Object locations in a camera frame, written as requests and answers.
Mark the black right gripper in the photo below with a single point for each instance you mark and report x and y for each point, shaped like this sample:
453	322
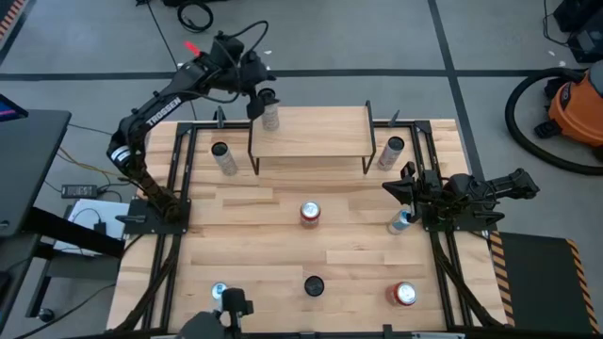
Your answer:
428	193

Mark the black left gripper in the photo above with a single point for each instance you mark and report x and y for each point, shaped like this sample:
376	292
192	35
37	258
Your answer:
245	70

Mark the blue Red Bull can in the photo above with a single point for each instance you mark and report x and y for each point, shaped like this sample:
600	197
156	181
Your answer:
218	290
398	225

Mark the white Celsius Peach Vibe can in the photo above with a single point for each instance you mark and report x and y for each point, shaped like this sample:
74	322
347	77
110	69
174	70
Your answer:
314	285
388	157

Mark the white Celsius Tropical Vibe can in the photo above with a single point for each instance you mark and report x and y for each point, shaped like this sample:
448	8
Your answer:
226	162

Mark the red Fanta strawberry can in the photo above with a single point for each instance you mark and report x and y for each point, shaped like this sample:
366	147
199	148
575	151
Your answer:
310	212
404	294

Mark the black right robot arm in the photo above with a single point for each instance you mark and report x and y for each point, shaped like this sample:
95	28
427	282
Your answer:
499	188

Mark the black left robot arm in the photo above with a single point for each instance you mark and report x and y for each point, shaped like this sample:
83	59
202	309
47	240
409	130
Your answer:
160	106

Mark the wooden shelf with black legs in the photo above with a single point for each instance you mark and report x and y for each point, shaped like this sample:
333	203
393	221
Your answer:
311	134

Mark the orange shop vacuum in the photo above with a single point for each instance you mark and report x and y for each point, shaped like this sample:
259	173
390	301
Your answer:
511	117
579	108

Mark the black mat with hazard stripes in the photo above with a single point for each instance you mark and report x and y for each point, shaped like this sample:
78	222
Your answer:
537	278
9	16

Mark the dark grey device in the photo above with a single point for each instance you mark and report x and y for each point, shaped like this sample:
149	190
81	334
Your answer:
235	301

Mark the black power adapter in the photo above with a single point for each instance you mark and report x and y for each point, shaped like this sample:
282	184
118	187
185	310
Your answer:
77	191

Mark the white power box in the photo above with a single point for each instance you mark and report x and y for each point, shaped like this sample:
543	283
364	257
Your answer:
87	212

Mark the black equipment case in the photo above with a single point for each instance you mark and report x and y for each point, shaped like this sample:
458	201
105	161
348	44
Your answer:
577	14
586	44

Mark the black desk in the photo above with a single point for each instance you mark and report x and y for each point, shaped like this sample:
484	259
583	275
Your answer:
28	160

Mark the computer monitor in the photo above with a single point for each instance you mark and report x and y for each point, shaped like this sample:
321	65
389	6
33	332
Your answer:
9	110

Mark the black aluminium table frame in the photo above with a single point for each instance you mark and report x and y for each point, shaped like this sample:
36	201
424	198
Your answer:
207	125

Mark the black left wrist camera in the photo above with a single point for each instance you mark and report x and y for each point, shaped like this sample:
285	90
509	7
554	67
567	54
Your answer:
227	47

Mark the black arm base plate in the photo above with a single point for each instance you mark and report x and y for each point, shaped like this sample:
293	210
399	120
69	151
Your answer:
471	225
141	226

